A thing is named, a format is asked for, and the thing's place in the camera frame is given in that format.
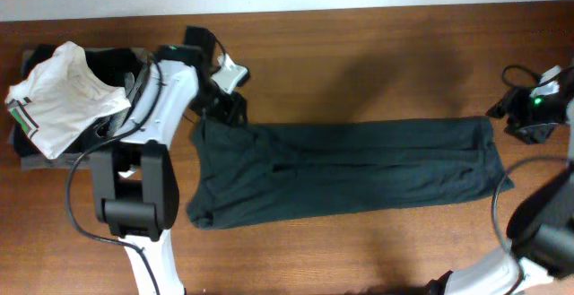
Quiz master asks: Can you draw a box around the left black cable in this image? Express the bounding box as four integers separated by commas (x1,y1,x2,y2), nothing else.
65,39,228,295

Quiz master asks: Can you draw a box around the grey folded garment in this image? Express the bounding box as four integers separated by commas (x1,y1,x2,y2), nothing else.
7,47,153,171

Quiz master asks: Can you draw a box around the dark green t-shirt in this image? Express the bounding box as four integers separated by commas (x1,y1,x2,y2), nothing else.
187,117,513,230

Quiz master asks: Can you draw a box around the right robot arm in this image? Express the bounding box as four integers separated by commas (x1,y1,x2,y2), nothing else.
422,66,573,295

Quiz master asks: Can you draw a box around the black cable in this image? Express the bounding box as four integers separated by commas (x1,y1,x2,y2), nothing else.
65,39,228,295
490,65,574,295

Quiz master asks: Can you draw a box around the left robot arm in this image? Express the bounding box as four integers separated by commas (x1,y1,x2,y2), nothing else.
88,26,249,294

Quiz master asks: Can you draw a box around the white folded t-shirt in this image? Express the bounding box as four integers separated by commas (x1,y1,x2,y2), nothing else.
4,41,131,160

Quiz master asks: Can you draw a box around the right black cable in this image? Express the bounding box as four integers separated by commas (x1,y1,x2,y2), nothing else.
490,65,574,295

